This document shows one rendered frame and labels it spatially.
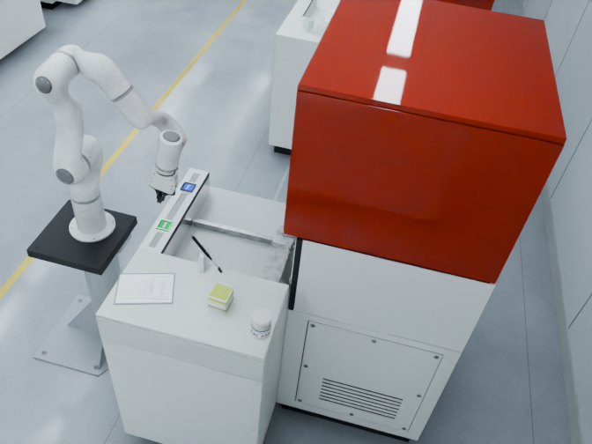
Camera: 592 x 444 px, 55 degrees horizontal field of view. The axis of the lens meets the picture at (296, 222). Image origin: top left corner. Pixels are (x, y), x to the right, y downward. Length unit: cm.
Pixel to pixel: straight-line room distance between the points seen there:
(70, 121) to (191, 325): 85
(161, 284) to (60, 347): 120
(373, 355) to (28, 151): 309
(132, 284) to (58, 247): 47
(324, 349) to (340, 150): 101
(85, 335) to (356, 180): 197
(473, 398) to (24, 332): 241
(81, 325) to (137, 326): 122
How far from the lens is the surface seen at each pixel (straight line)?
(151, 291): 217
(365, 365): 248
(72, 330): 333
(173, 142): 208
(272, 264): 236
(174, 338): 206
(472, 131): 165
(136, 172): 425
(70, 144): 225
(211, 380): 220
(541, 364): 354
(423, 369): 244
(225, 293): 206
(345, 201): 184
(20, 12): 588
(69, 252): 252
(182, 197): 254
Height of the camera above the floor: 262
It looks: 43 degrees down
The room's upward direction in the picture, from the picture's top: 7 degrees clockwise
